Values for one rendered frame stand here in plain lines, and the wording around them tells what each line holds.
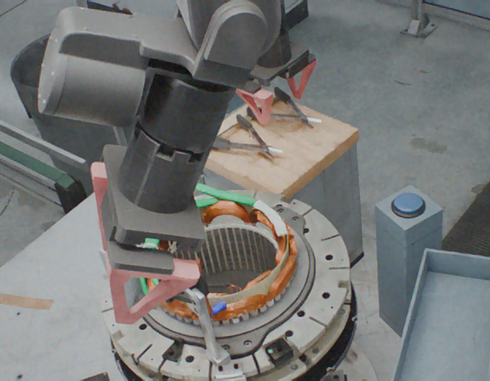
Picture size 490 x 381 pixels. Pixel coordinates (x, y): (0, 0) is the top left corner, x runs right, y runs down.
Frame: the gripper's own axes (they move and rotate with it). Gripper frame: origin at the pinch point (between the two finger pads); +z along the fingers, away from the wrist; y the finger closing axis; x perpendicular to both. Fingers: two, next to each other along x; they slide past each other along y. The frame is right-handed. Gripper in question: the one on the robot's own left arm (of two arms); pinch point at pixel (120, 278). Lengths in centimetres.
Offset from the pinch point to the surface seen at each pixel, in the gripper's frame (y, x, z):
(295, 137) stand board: -52, 39, 14
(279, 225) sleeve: -24.3, 26.3, 10.5
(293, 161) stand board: -46, 37, 15
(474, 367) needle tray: -5, 48, 13
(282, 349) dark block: -10.5, 25.6, 17.8
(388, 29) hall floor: -246, 170, 62
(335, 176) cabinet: -47, 46, 17
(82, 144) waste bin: -172, 37, 99
